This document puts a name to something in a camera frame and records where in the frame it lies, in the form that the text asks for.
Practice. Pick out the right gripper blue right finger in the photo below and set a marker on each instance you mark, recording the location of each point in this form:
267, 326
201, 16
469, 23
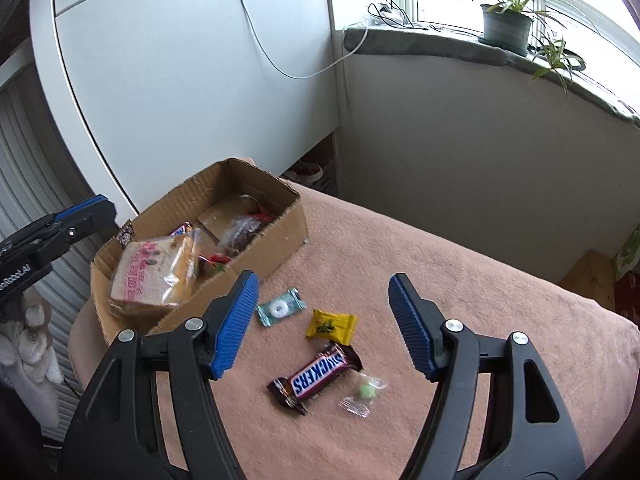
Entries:
420, 324

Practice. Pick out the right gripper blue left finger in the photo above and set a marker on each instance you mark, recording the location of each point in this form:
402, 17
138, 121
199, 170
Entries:
229, 317

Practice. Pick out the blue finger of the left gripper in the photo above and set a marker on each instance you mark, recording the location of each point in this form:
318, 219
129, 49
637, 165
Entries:
85, 224
97, 208

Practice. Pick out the black cartoon snack packet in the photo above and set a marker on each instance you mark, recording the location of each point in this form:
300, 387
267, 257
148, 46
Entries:
126, 234

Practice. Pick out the teal mint candy packet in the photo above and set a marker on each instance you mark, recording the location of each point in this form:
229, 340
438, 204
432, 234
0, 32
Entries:
277, 309

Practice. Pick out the red date snack packet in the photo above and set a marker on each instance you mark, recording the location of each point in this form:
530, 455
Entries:
213, 263
242, 232

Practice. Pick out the yellow candy packet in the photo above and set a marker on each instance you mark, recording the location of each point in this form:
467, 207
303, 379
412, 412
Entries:
337, 327

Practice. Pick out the packaged bread slices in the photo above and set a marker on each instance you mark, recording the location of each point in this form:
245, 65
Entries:
154, 276

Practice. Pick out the Snickers bar Chinese label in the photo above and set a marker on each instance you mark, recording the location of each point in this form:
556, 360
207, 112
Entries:
185, 228

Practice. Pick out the Snickers bar English label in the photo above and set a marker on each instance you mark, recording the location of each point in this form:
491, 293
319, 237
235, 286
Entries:
329, 363

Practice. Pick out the green candy clear wrapper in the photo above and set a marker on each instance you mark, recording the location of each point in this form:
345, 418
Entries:
360, 401

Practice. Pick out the left hand fuzzy sleeve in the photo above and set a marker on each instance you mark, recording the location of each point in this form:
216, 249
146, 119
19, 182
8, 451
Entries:
29, 364

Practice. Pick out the brown cardboard box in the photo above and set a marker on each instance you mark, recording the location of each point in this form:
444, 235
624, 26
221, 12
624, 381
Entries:
210, 200

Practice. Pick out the white cabinet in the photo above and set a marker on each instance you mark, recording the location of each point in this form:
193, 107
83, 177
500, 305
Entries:
146, 93

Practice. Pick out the green white paper bag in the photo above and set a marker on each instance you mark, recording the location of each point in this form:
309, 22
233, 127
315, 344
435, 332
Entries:
627, 259

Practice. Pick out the grey window sill cushion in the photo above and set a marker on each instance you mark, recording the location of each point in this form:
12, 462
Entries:
380, 40

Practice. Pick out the potted spider plant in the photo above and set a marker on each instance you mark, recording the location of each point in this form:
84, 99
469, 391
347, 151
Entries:
521, 27

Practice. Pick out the power strip with cables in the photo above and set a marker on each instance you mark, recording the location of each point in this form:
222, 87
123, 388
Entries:
388, 13

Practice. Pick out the window frame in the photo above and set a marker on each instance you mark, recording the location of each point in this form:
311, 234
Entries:
602, 32

